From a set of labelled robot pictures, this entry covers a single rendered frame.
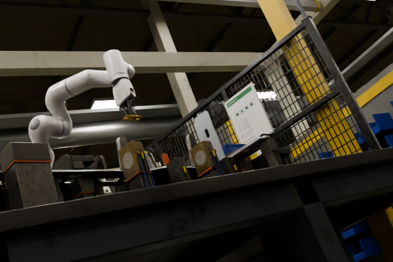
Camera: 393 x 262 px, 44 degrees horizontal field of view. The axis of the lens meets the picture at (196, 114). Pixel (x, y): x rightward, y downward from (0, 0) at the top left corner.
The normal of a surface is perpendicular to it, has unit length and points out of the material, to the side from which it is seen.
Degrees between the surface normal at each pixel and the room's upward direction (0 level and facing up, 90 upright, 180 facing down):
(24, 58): 90
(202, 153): 90
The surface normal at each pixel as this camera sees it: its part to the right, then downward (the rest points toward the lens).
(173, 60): 0.43, -0.51
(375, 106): -0.84, 0.07
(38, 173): 0.65, -0.51
